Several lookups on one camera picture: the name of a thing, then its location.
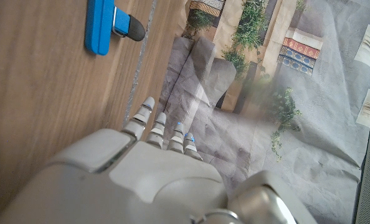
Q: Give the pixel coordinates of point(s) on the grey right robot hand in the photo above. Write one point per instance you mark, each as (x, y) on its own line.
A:
(147, 180)

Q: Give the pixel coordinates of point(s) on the blue clothespin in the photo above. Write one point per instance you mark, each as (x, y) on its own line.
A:
(99, 28)

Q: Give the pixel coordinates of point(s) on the printed building backdrop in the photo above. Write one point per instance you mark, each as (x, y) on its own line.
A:
(266, 93)

